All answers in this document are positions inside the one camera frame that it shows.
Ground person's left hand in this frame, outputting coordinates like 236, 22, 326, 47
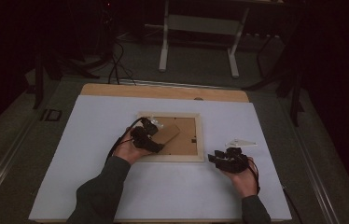
114, 127, 153, 165

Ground black metal stand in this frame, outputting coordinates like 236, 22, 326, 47
244, 31, 306, 127
32, 49, 101, 110

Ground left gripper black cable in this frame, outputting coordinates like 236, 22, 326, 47
105, 117, 144, 164

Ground wooden picture frame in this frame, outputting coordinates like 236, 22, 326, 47
134, 111, 205, 163

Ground white metal desk frame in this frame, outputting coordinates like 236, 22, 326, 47
158, 0, 251, 78

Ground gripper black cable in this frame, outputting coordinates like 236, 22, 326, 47
105, 117, 144, 164
246, 157, 304, 224

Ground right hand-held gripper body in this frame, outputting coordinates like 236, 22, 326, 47
216, 138, 258, 175

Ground black floor bracket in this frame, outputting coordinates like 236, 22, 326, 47
40, 108, 63, 122

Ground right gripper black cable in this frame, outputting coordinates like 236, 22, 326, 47
246, 157, 304, 224

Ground metal floor rail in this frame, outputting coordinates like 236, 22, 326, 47
0, 118, 40, 213
279, 92, 342, 224

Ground black floor cables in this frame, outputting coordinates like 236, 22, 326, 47
106, 36, 138, 86

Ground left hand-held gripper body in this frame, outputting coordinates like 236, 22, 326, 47
130, 116, 164, 149

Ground person's right hand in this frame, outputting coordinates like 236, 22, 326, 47
222, 157, 259, 199

